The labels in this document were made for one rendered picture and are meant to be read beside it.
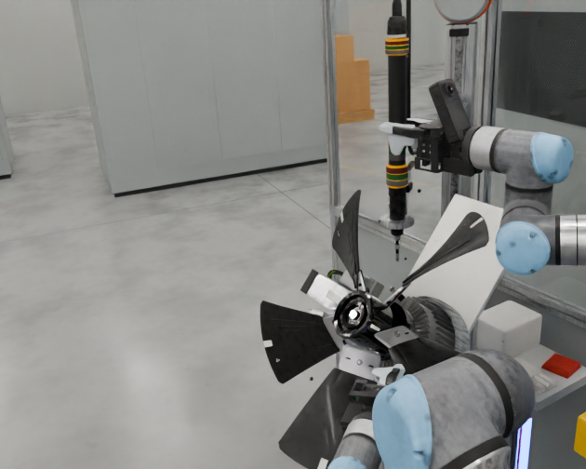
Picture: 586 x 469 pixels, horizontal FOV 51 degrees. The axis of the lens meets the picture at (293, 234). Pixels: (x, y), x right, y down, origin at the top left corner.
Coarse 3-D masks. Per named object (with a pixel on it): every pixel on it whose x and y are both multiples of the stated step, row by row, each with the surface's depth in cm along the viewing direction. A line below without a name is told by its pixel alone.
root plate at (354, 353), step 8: (344, 352) 144; (352, 352) 144; (360, 352) 144; (368, 352) 144; (344, 360) 143; (352, 360) 143; (368, 360) 144; (376, 360) 144; (344, 368) 143; (352, 368) 143; (360, 368) 143; (368, 368) 143; (368, 376) 143
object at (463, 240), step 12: (468, 216) 145; (480, 216) 138; (456, 228) 148; (468, 228) 138; (480, 228) 133; (456, 240) 137; (468, 240) 132; (480, 240) 128; (444, 252) 136; (456, 252) 131; (468, 252) 128; (432, 264) 135; (408, 276) 146
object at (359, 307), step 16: (352, 304) 144; (368, 304) 140; (384, 304) 143; (336, 320) 145; (352, 320) 143; (368, 320) 138; (384, 320) 140; (400, 320) 145; (352, 336) 139; (368, 336) 139; (384, 352) 145
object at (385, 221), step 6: (408, 174) 127; (408, 180) 128; (408, 186) 126; (408, 192) 127; (384, 216) 129; (408, 216) 128; (384, 222) 126; (390, 222) 125; (396, 222) 125; (402, 222) 125; (408, 222) 125; (390, 228) 125; (396, 228) 125; (402, 228) 125
